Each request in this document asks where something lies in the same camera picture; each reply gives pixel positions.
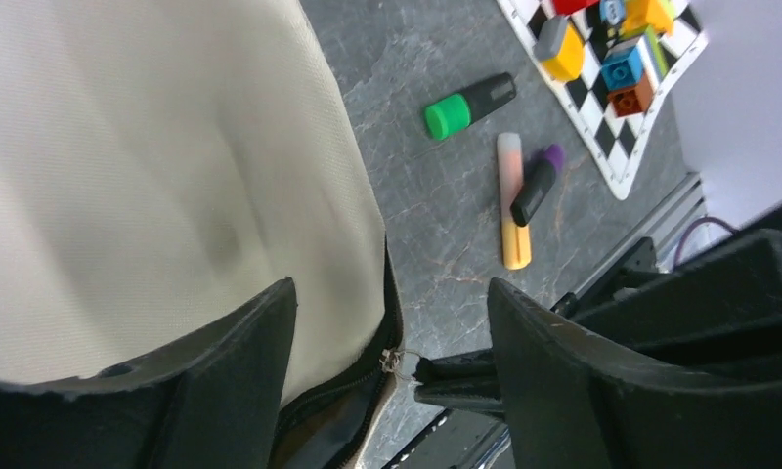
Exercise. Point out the green highlighter pen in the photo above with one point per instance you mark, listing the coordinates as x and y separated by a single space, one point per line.
468 105

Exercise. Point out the blue owl figure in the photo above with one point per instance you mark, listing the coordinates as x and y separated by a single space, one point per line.
612 12

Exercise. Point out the colourful toy block pile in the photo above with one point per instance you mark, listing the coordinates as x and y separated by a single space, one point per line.
635 65

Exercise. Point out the orange highlighter pen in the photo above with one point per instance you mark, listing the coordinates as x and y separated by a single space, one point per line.
516 249

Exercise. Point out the red toy block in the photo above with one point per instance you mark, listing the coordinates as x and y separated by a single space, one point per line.
570 7

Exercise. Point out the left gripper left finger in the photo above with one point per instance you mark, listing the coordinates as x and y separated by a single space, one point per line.
209 399

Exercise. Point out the black white chessboard mat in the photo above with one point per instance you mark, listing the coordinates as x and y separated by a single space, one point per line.
616 143

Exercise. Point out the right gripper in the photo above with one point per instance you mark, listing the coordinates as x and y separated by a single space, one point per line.
466 381

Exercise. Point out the purple highlighter pen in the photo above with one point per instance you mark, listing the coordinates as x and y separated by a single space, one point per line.
543 169

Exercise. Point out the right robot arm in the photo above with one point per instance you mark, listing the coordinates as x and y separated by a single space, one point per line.
703 342

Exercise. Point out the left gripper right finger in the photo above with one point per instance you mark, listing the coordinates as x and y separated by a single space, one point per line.
575 399

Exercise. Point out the beige canvas backpack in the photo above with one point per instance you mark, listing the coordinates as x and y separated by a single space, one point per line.
164 162

